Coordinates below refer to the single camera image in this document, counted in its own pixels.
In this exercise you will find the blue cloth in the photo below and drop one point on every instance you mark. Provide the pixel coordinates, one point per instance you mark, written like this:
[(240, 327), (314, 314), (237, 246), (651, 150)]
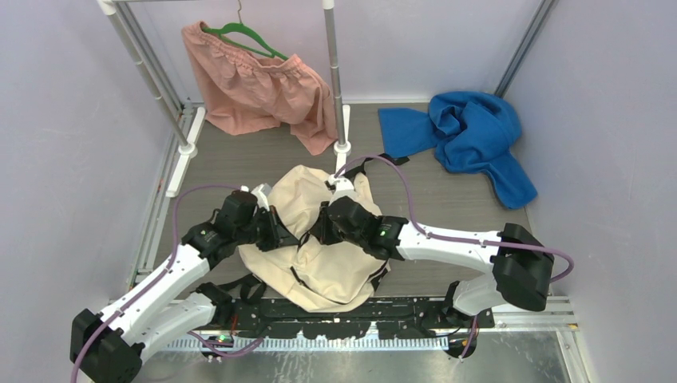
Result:
[(469, 133)]

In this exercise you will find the pink garment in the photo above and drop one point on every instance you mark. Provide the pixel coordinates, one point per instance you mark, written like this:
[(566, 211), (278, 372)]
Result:
[(244, 93)]

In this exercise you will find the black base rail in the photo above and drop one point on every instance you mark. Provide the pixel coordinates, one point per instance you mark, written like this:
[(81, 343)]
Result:
[(391, 317)]

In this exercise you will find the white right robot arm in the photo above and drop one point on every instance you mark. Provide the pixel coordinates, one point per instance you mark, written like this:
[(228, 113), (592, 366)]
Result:
[(514, 267)]

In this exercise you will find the metal clothes rack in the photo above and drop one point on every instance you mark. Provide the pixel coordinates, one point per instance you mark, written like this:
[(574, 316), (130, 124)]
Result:
[(242, 36)]

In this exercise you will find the cream canvas backpack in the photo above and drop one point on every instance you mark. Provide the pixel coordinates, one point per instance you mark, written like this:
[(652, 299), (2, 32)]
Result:
[(317, 277)]

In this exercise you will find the metal corner pole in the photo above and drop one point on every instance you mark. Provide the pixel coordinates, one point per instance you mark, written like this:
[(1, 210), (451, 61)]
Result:
[(530, 35)]

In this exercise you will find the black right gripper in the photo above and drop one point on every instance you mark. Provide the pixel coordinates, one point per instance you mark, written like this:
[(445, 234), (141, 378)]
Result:
[(321, 230)]

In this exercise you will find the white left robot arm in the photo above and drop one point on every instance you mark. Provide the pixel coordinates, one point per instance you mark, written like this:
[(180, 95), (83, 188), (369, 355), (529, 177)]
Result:
[(112, 344)]

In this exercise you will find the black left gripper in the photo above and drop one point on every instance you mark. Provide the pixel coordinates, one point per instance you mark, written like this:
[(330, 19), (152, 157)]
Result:
[(284, 237)]

